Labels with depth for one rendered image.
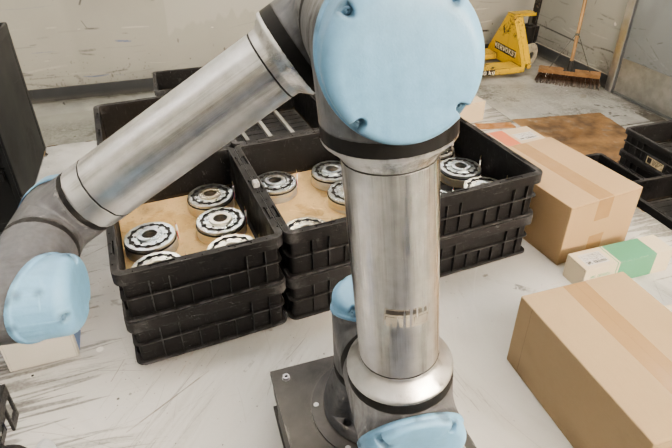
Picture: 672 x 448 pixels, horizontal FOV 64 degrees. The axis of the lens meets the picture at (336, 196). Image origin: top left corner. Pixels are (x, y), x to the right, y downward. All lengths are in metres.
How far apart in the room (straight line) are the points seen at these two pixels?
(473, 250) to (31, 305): 0.96
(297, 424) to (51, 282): 0.47
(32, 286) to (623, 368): 0.80
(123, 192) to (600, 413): 0.73
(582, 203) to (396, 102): 0.98
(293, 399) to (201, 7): 3.71
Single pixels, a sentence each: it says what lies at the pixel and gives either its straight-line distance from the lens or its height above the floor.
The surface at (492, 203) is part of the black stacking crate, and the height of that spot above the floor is 0.87.
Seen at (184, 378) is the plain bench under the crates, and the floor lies 0.70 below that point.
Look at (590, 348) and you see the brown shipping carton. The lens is 0.97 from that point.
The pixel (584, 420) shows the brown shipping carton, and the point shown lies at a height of 0.77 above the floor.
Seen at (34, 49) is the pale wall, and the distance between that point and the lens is 4.48.
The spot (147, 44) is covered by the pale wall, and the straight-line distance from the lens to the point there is 4.41.
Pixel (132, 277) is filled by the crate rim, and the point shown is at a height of 0.92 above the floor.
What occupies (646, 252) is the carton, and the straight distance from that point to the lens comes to 1.41.
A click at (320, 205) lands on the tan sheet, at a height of 0.83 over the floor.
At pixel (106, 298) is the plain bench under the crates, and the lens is 1.30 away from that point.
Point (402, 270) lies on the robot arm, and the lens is 0.49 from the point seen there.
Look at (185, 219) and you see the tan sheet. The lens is 1.26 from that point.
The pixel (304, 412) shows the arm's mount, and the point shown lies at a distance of 0.88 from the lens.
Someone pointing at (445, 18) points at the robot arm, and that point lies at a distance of 0.38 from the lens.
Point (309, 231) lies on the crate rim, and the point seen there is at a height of 0.93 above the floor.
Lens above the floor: 1.51
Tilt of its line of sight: 32 degrees down
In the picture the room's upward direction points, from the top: straight up
